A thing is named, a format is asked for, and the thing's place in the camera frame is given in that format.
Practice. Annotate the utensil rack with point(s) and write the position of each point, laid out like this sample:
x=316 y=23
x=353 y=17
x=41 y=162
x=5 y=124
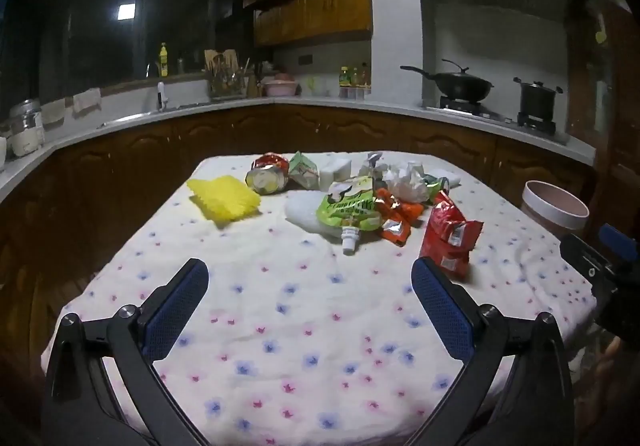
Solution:
x=227 y=76

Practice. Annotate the silver foil pouch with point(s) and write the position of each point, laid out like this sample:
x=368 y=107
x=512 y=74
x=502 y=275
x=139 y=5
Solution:
x=371 y=163

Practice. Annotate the black wall socket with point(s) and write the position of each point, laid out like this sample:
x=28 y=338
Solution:
x=305 y=59

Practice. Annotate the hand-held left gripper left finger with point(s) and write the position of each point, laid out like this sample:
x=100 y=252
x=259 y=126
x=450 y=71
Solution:
x=175 y=306

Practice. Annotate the white soap dispenser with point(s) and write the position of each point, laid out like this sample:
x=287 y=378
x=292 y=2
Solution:
x=160 y=93

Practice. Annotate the small white packet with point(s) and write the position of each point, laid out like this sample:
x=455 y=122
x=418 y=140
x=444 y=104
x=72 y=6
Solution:
x=452 y=176

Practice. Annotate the crumpled white tissue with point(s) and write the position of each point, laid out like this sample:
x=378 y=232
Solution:
x=407 y=183

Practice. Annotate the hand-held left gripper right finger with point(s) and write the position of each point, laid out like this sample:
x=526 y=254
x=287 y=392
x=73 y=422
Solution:
x=442 y=306

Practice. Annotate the wooden door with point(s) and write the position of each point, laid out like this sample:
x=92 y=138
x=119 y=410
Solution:
x=600 y=101

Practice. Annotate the black cooking pot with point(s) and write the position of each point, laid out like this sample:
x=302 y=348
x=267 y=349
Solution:
x=537 y=98

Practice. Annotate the yellow dish soap bottle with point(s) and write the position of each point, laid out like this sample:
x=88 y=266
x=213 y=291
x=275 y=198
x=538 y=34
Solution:
x=163 y=61

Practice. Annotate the white kitchen countertop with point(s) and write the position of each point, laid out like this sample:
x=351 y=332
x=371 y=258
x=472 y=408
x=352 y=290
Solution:
x=350 y=103

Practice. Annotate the green drink carton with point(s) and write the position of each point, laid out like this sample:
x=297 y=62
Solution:
x=302 y=171

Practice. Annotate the green label oil bottle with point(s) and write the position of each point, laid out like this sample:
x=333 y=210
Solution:
x=344 y=76

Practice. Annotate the dark kitchen window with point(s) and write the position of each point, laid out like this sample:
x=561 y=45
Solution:
x=90 y=26

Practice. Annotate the wooden base cabinets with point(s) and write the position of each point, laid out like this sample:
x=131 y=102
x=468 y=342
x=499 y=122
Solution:
x=300 y=131

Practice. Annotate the crushed green drink can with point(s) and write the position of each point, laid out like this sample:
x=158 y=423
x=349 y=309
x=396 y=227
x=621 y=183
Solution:
x=266 y=181

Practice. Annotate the red foil wrapper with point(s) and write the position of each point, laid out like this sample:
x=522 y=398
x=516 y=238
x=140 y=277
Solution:
x=270 y=159

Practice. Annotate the white rice cooker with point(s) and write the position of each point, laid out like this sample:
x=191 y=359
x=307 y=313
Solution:
x=26 y=131

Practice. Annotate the black wok with lid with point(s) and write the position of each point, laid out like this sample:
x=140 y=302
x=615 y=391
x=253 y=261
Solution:
x=462 y=85

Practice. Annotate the green spout pouch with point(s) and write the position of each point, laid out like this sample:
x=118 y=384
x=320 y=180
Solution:
x=347 y=206

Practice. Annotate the orange snack wrapper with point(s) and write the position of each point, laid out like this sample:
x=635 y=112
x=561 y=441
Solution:
x=397 y=221

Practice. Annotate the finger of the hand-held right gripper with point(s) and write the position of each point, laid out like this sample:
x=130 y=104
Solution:
x=616 y=236
x=582 y=256

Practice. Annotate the white rectangular box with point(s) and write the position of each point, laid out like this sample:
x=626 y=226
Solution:
x=334 y=172

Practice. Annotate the small green wrapper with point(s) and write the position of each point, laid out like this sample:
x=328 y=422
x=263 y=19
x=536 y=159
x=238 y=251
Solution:
x=436 y=182

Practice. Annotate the sink faucet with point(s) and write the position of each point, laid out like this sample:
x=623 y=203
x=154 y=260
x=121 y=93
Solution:
x=149 y=68

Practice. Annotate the gas stove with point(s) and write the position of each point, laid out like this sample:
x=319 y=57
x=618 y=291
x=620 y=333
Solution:
x=500 y=115

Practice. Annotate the white round trash bin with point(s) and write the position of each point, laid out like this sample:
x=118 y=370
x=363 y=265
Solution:
x=552 y=211

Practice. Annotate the pink plastic basin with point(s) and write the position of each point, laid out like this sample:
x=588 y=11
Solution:
x=280 y=86

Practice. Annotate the floral white tablecloth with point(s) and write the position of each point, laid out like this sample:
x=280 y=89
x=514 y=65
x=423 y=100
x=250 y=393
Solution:
x=300 y=316

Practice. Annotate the red snack packet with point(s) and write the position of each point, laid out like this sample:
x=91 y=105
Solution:
x=447 y=236

